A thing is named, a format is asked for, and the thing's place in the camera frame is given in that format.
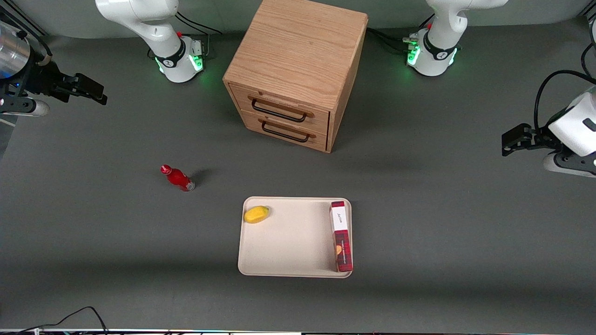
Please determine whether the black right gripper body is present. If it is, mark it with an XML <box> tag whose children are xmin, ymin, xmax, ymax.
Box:
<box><xmin>26</xmin><ymin>60</ymin><xmax>80</xmax><ymax>99</ymax></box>

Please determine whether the red coke bottle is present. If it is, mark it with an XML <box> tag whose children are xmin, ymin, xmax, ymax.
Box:
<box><xmin>160</xmin><ymin>164</ymin><xmax>196</xmax><ymax>193</ymax></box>

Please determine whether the beige plastic tray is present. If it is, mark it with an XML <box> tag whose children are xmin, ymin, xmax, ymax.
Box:
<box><xmin>237</xmin><ymin>196</ymin><xmax>353</xmax><ymax>279</ymax></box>

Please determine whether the red plaid cookie box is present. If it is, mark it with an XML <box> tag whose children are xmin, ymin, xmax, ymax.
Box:
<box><xmin>329</xmin><ymin>201</ymin><xmax>354</xmax><ymax>273</ymax></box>

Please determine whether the yellow lemon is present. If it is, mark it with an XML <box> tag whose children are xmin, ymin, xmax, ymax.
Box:
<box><xmin>244</xmin><ymin>205</ymin><xmax>271</xmax><ymax>224</ymax></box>

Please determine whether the wooden drawer cabinet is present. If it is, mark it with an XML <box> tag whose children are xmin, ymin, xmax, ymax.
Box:
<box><xmin>223</xmin><ymin>0</ymin><xmax>369</xmax><ymax>154</ymax></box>

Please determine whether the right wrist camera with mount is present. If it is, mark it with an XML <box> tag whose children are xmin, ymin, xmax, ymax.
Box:
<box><xmin>0</xmin><ymin>95</ymin><xmax>50</xmax><ymax>117</ymax></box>

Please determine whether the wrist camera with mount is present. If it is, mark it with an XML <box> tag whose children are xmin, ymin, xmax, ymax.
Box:
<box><xmin>0</xmin><ymin>95</ymin><xmax>50</xmax><ymax>117</ymax></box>
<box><xmin>542</xmin><ymin>150</ymin><xmax>596</xmax><ymax>178</ymax></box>

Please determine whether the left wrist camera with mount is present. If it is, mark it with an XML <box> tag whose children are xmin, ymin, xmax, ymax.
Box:
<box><xmin>542</xmin><ymin>150</ymin><xmax>596</xmax><ymax>178</ymax></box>

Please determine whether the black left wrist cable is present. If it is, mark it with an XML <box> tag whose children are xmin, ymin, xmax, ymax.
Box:
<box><xmin>534</xmin><ymin>70</ymin><xmax>596</xmax><ymax>132</ymax></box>

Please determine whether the black frame bar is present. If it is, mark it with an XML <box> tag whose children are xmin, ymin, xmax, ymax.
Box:
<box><xmin>0</xmin><ymin>7</ymin><xmax>47</xmax><ymax>38</ymax></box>

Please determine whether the black right arm base cable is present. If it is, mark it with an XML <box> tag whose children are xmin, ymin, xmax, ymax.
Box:
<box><xmin>175</xmin><ymin>11</ymin><xmax>224</xmax><ymax>59</ymax></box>

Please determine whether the black arm base cable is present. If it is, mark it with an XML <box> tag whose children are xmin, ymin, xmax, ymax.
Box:
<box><xmin>175</xmin><ymin>11</ymin><xmax>224</xmax><ymax>59</ymax></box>
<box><xmin>366</xmin><ymin>15</ymin><xmax>436</xmax><ymax>53</ymax></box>

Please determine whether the black left arm base cable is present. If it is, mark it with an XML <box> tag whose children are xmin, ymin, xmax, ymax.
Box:
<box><xmin>366</xmin><ymin>15</ymin><xmax>436</xmax><ymax>53</ymax></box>

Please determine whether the black cabinet drawer handle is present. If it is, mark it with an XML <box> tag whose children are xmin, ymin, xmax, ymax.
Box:
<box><xmin>247</xmin><ymin>95</ymin><xmax>315</xmax><ymax>123</ymax></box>
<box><xmin>258</xmin><ymin>118</ymin><xmax>317</xmax><ymax>143</ymax></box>

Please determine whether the thin black table edge cable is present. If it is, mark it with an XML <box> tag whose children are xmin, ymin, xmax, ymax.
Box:
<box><xmin>16</xmin><ymin>306</ymin><xmax>109</xmax><ymax>334</ymax></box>

